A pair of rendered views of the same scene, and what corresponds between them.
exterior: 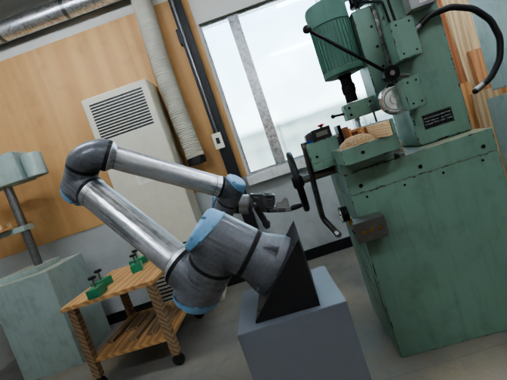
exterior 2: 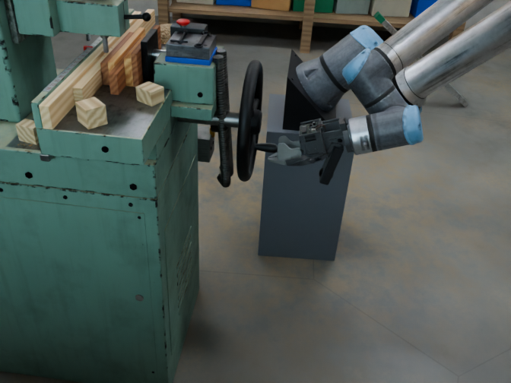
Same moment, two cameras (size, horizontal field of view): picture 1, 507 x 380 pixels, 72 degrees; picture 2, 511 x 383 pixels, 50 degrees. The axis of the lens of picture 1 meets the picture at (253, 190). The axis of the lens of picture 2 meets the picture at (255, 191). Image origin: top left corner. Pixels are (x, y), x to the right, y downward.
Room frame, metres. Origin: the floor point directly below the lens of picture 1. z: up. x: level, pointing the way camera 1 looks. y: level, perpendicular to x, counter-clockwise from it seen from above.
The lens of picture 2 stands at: (2.76, -0.21, 1.42)
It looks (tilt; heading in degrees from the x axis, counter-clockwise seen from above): 35 degrees down; 178
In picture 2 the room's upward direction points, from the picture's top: 4 degrees clockwise
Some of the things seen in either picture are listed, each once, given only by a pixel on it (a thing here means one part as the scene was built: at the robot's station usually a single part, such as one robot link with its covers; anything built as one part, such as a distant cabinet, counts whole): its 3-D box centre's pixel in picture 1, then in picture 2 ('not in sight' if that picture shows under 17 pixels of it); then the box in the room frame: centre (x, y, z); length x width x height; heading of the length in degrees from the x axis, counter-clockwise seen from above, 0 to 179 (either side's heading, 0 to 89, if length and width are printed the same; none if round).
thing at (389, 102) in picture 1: (394, 99); not in sight; (1.42, -0.66, 1.02); 0.12 x 0.03 x 0.12; 84
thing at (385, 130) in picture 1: (367, 133); (121, 49); (1.46, -0.53, 0.92); 0.55 x 0.02 x 0.04; 174
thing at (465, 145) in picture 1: (400, 160); (67, 121); (1.55, -0.67, 0.76); 0.57 x 0.45 x 0.09; 84
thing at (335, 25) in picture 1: (333, 41); not in sight; (1.56, -0.54, 1.35); 0.18 x 0.18 x 0.31
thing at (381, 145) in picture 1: (342, 153); (155, 87); (1.56, -0.44, 0.87); 0.61 x 0.30 x 0.06; 174
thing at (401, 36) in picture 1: (402, 40); not in sight; (1.38, -0.74, 1.22); 0.09 x 0.08 x 0.15; 84
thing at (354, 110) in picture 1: (360, 110); (93, 17); (1.55, -0.56, 1.03); 0.14 x 0.07 x 0.09; 84
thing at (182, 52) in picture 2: (316, 134); (191, 41); (1.56, -0.35, 0.99); 0.13 x 0.11 x 0.06; 174
